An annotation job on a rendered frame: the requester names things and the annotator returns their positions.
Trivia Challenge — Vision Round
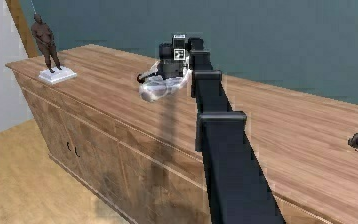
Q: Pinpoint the brown statue on white base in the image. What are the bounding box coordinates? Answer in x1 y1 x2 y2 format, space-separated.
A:
30 13 78 85

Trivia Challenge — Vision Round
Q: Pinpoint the brown wooden door frame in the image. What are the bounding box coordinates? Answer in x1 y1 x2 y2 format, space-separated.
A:
5 0 40 59

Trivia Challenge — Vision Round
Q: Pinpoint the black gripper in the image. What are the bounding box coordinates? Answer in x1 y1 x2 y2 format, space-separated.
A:
136 41 193 103

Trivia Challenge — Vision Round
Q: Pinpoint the brown wooden sideboard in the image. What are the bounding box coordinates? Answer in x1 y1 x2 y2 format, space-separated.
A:
5 43 358 224

